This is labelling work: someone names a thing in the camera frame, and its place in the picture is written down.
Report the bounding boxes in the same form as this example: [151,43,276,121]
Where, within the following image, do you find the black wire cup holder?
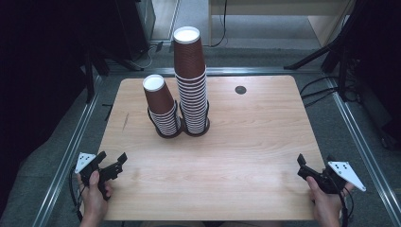
[147,99,184,140]
[178,99,211,138]

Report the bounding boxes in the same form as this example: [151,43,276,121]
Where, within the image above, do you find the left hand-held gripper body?
[75,152,125,201]

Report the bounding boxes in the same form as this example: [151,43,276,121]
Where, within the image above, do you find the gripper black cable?
[327,175,356,227]
[68,164,85,223]

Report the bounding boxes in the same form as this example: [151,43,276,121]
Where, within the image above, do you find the hanging black cable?
[209,0,229,48]

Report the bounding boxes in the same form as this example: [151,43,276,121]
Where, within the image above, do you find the black metal stand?
[82,46,111,105]

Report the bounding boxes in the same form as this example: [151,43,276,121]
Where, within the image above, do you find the black computer tower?
[114,0,157,61]

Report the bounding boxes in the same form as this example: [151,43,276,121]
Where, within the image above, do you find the person's left hand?
[77,170,113,219]

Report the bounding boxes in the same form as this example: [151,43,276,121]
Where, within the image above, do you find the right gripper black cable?
[327,175,356,227]

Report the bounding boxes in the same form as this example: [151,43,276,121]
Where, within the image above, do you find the tall stack of brown cups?
[172,26,210,135]

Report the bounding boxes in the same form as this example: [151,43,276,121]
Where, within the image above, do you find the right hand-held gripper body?
[297,160,368,195]

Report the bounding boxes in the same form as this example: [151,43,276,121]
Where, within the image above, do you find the short stack of brown cups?
[142,74,183,137]

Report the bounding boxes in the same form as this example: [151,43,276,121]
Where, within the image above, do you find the person's right hand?
[305,175,356,219]

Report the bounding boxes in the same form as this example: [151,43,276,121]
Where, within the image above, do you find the white floor cable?
[131,42,165,71]

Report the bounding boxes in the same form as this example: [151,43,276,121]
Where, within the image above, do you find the black floor cables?
[298,75,360,109]

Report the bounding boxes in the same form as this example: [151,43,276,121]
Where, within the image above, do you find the black tripod stand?
[283,0,401,102]

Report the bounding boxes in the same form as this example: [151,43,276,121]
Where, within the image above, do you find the dark curtain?
[0,0,121,218]

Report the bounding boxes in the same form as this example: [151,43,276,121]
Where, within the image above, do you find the light wooden cabinet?
[207,0,358,48]

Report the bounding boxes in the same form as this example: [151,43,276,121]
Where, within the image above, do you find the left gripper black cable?
[68,164,85,223]

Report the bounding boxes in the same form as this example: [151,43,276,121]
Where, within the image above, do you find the metal floor rail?
[324,77,401,227]
[107,66,323,77]
[31,75,104,227]

